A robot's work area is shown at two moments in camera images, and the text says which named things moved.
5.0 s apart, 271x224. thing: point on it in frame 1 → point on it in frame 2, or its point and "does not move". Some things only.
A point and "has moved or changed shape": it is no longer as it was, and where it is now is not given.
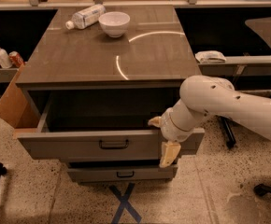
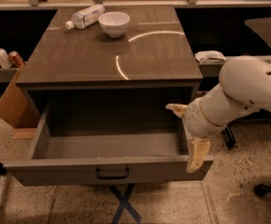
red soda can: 15,59 does not move
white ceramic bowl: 114,23 does not move
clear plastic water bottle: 81,19 does not move
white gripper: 167,125 → 197,119
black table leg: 227,128 does not move
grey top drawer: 106,126 has moved or changed shape
